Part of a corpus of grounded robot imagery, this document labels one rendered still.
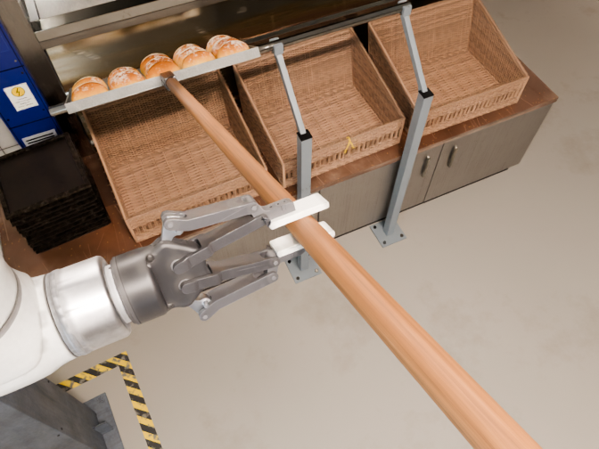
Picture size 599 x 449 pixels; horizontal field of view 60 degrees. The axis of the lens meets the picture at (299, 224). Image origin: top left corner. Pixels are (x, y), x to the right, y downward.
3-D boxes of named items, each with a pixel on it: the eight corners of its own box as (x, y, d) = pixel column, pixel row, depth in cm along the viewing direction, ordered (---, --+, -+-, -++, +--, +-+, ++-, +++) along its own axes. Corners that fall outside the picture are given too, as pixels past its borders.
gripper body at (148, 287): (102, 243, 54) (187, 213, 57) (131, 305, 59) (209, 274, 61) (106, 278, 48) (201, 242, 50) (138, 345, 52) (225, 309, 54)
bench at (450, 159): (50, 256, 258) (-9, 186, 209) (457, 110, 312) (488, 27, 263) (72, 357, 230) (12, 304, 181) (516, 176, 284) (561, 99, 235)
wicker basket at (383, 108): (236, 111, 231) (229, 62, 208) (347, 73, 244) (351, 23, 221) (283, 191, 208) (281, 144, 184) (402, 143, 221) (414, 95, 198)
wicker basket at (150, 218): (102, 156, 217) (77, 108, 194) (226, 113, 231) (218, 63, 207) (135, 246, 194) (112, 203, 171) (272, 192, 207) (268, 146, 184)
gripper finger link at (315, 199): (262, 219, 58) (260, 213, 57) (319, 198, 59) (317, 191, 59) (271, 230, 55) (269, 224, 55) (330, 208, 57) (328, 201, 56)
